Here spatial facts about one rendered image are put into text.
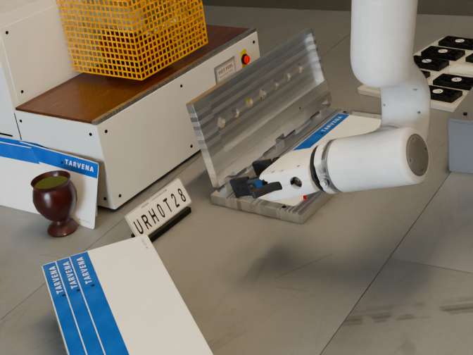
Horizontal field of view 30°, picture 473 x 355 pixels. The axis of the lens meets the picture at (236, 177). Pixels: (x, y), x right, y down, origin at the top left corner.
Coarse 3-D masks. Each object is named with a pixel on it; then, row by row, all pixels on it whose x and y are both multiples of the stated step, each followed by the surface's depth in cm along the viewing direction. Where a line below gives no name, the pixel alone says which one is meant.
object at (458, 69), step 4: (456, 64) 215; (452, 68) 213; (456, 68) 212; (460, 68) 212; (464, 68) 212; (468, 68) 212; (472, 68) 212; (452, 72) 213; (456, 72) 213; (460, 72) 212; (464, 72) 211; (468, 72) 210; (472, 72) 210
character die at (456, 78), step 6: (438, 78) 209; (444, 78) 208; (450, 78) 208; (456, 78) 207; (462, 78) 207; (468, 78) 207; (438, 84) 207; (444, 84) 206; (450, 84) 205; (456, 84) 204; (462, 84) 204; (468, 84) 203; (468, 90) 203
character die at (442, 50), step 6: (432, 48) 227; (438, 48) 227; (444, 48) 226; (426, 54) 225; (432, 54) 224; (438, 54) 223; (444, 54) 222; (450, 54) 222; (456, 54) 221; (462, 54) 222; (450, 60) 221; (456, 60) 220
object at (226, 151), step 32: (256, 64) 179; (288, 64) 189; (320, 64) 196; (224, 96) 172; (256, 96) 180; (288, 96) 189; (320, 96) 196; (224, 128) 172; (256, 128) 179; (288, 128) 187; (224, 160) 170; (256, 160) 179
